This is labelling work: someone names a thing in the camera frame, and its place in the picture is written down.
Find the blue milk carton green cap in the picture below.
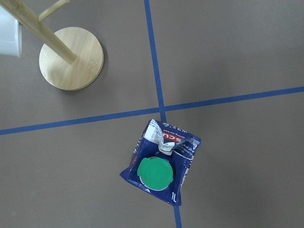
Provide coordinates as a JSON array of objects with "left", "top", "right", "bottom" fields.
[{"left": 120, "top": 119, "right": 201, "bottom": 206}]

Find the white plastic cup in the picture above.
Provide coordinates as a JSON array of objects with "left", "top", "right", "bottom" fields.
[{"left": 0, "top": 7, "right": 22, "bottom": 57}]

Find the wooden mug tree stand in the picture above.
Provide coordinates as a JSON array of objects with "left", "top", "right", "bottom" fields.
[{"left": 0, "top": 0, "right": 104, "bottom": 91}]

